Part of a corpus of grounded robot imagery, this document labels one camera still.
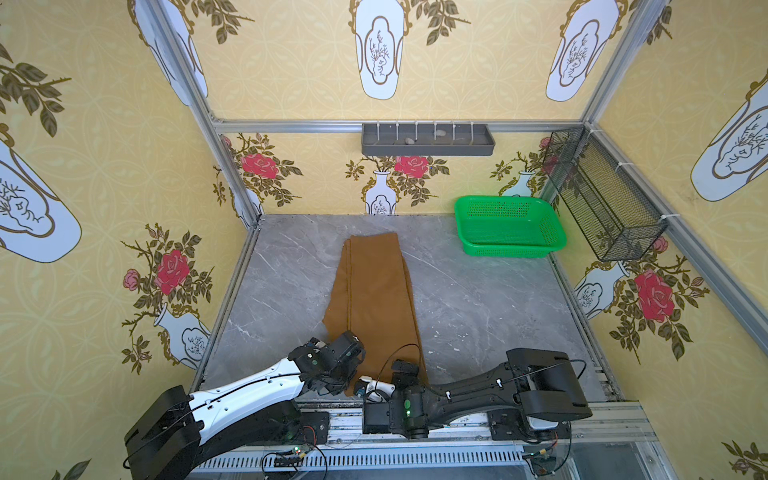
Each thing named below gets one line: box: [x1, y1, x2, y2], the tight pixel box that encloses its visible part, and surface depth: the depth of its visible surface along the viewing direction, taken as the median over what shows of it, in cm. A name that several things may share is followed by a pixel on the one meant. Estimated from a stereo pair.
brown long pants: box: [322, 232, 429, 396], surface depth 95 cm
